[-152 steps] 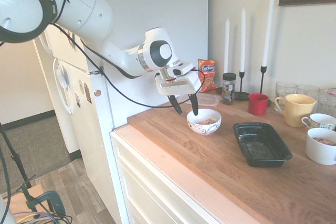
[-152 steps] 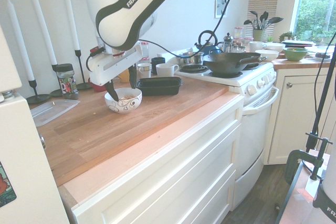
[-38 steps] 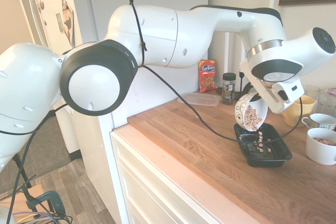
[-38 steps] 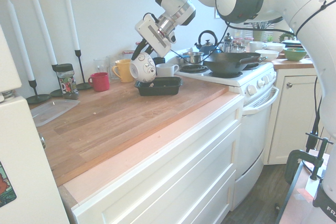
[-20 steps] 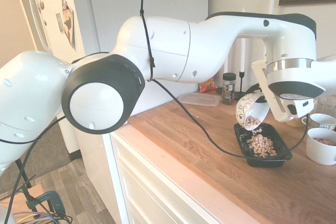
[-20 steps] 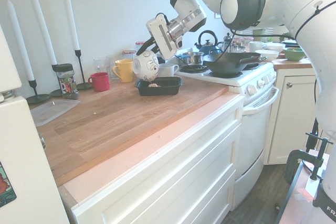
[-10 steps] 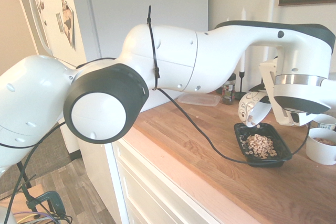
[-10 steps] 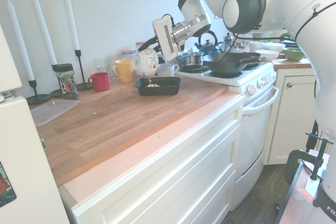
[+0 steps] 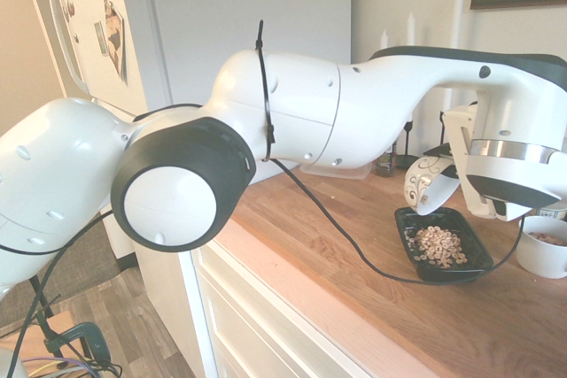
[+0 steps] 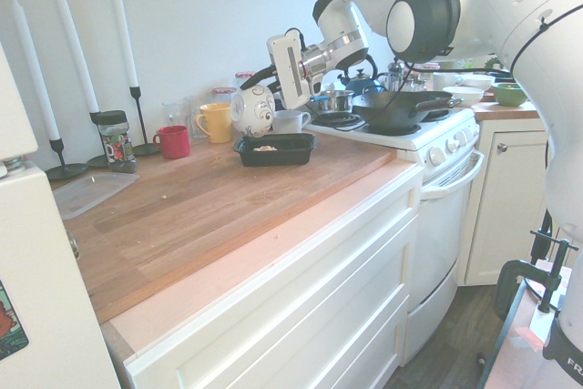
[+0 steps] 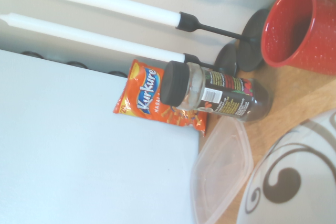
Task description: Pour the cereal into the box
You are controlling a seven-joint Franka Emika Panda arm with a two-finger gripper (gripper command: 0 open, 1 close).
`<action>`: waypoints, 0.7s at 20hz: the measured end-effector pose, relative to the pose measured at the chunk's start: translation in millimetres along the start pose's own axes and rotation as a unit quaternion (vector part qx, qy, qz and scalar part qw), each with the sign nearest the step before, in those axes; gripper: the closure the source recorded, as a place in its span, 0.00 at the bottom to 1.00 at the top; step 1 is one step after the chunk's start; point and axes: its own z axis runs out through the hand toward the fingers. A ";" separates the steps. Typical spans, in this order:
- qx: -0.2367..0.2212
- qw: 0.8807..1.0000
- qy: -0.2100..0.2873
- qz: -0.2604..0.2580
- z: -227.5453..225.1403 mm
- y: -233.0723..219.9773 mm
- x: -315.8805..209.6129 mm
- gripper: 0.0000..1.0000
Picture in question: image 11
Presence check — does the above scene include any white bowl with swirl pattern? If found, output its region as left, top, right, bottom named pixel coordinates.
left=235, top=108, right=336, bottom=224

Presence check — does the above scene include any orange Kurkure snack bag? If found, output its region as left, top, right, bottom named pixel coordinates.
left=112, top=58, right=208, bottom=138

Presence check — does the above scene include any spice jar with black lid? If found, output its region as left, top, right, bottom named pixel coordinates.
left=159, top=60, right=272, bottom=125

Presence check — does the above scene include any black holder of short candle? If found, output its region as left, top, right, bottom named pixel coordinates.
left=183, top=42, right=240, bottom=76

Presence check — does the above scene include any clear plastic container lid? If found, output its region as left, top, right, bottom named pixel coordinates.
left=189, top=115, right=254, bottom=224

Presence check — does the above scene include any black holder of medium candle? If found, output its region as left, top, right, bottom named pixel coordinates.
left=177, top=8, right=270, bottom=73

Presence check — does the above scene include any short white candle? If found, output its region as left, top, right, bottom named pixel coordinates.
left=0, top=12, right=186, bottom=62

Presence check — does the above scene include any white refrigerator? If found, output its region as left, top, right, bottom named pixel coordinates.
left=0, top=49, right=201, bottom=224

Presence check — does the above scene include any red cup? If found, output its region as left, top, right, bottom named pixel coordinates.
left=260, top=0, right=336, bottom=76

